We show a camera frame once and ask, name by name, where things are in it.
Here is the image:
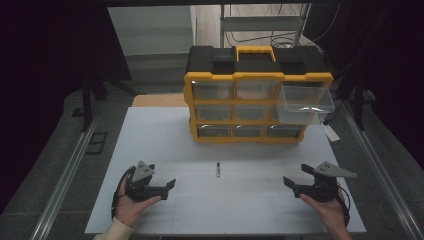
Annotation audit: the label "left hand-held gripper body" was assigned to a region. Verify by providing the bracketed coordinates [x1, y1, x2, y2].
[124, 160, 170, 203]

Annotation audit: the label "person's left hand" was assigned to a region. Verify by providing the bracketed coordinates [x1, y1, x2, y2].
[114, 177, 163, 229]

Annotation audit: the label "grey metal stand frame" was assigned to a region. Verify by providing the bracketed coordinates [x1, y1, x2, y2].
[219, 3, 312, 48]

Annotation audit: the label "yellow black drawer organizer cabinet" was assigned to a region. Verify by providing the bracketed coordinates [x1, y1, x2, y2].
[183, 45, 335, 145]

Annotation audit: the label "black floor cables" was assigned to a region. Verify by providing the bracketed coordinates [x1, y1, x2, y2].
[225, 3, 341, 49]

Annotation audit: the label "grey panel board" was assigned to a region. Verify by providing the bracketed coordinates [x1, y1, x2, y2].
[107, 5, 195, 57]

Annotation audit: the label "aluminium floor rail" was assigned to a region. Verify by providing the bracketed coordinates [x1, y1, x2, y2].
[339, 99, 424, 240]
[30, 108, 101, 240]

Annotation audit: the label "black stand leg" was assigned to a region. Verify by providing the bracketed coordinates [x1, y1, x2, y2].
[71, 71, 141, 133]
[322, 74, 368, 132]

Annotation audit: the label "white flat power strip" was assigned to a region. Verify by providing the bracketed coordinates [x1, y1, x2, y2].
[321, 123, 341, 143]

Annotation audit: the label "clear plastic drawer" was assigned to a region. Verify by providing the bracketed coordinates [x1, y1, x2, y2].
[276, 85, 336, 126]

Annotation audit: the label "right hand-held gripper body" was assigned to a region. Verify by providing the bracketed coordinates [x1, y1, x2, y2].
[292, 161, 359, 204]

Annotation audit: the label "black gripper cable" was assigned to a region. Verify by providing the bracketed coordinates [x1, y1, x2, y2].
[111, 165, 136, 220]
[335, 181, 352, 227]

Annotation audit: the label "dark curtain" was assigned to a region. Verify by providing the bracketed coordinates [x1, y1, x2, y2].
[303, 0, 424, 169]
[0, 0, 132, 214]

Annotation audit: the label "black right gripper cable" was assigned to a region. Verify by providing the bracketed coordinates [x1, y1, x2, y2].
[335, 181, 352, 227]

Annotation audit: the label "set of clear organizer drawers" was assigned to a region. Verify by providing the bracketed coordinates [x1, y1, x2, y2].
[191, 79, 305, 139]

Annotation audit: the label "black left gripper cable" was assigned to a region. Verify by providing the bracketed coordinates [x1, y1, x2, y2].
[111, 165, 136, 220]

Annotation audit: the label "person's right hand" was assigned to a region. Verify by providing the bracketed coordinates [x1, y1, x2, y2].
[299, 188, 348, 233]

